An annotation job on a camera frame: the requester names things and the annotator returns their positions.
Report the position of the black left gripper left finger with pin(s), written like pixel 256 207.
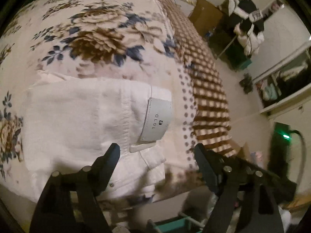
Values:
pixel 103 168

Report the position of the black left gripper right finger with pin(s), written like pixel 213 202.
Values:
pixel 211 166

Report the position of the white pants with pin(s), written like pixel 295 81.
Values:
pixel 69 122

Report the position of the teal drying rack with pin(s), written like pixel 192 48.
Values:
pixel 179 224

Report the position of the white wardrobe shelf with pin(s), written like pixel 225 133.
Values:
pixel 285 81

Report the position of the floral bed blanket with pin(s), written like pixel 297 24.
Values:
pixel 149 41

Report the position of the brown cardboard box by bed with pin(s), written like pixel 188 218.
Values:
pixel 205 17

